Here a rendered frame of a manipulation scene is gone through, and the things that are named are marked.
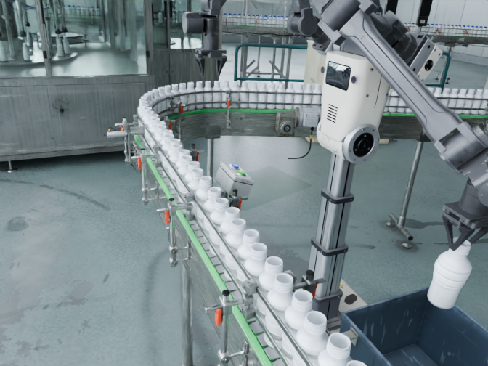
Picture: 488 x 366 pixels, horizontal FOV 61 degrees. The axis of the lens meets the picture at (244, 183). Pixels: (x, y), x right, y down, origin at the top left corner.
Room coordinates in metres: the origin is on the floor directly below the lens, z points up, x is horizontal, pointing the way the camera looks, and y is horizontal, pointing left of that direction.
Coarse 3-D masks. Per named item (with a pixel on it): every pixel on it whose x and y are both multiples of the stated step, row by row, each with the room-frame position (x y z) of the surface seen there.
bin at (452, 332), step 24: (360, 312) 0.85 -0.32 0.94; (384, 312) 0.88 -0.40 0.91; (408, 312) 0.92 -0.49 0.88; (432, 312) 0.93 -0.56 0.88; (456, 312) 0.87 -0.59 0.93; (360, 336) 0.75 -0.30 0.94; (384, 336) 0.89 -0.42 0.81; (408, 336) 0.93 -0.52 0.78; (432, 336) 0.91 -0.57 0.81; (456, 336) 0.85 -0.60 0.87; (480, 336) 0.80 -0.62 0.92; (360, 360) 0.74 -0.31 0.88; (384, 360) 0.68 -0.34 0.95; (408, 360) 0.88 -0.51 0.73; (432, 360) 0.89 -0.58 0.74; (456, 360) 0.83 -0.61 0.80; (480, 360) 0.78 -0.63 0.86
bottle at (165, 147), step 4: (168, 136) 1.53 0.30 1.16; (172, 136) 1.53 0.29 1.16; (164, 140) 1.51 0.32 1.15; (168, 140) 1.50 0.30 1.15; (164, 144) 1.51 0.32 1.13; (168, 144) 1.50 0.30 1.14; (164, 148) 1.49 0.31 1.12; (168, 148) 1.49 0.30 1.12; (164, 160) 1.49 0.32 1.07; (164, 164) 1.49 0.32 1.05
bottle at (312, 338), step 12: (312, 312) 0.58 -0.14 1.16; (312, 324) 0.55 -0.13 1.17; (324, 324) 0.55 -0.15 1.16; (300, 336) 0.56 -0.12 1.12; (312, 336) 0.55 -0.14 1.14; (324, 336) 0.55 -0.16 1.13; (312, 348) 0.54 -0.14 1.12; (324, 348) 0.54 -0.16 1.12; (300, 360) 0.54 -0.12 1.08; (312, 360) 0.53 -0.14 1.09
